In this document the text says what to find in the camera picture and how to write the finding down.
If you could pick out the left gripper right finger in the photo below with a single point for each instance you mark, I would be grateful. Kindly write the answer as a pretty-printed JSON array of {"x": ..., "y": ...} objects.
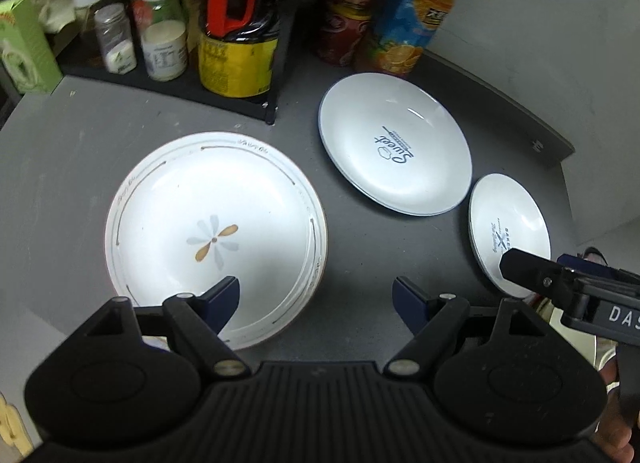
[{"x": 435, "y": 322}]

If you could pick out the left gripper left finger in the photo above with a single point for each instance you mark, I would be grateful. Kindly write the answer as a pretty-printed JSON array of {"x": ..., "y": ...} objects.
[{"x": 194, "y": 323}]

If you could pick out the flower pattern white plate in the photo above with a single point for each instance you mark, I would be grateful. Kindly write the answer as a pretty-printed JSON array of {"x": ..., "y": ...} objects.
[{"x": 214, "y": 204}]

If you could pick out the small white plate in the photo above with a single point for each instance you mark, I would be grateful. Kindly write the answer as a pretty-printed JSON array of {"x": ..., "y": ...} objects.
[{"x": 502, "y": 214}]

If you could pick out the sweet print white plate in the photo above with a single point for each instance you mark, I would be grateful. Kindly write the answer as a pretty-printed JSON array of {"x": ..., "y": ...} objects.
[{"x": 396, "y": 144}]

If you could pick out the right hand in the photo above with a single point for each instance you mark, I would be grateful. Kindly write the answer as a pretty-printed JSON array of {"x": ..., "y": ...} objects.
[{"x": 613, "y": 434}]

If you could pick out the black metal shelf rack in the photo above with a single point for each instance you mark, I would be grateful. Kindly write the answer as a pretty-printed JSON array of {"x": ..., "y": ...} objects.
[{"x": 188, "y": 85}]

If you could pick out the white cap seasoning jar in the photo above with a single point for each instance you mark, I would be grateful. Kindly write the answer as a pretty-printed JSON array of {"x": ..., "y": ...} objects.
[{"x": 163, "y": 39}]

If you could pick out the red soda can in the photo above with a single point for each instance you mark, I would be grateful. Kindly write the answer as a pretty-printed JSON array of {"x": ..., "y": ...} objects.
[{"x": 352, "y": 3}]

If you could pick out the small clear spice jar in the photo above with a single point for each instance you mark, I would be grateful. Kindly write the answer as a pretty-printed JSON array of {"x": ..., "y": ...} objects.
[{"x": 115, "y": 40}]

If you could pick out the green tea carton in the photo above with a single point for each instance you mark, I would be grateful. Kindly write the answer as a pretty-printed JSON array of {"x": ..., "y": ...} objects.
[{"x": 25, "y": 52}]

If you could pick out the orange juice bottle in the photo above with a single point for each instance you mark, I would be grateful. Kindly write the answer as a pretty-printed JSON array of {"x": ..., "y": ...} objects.
[{"x": 399, "y": 34}]

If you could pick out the soy sauce bottle red handle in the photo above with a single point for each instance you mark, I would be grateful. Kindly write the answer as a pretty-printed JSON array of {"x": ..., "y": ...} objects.
[{"x": 237, "y": 46}]

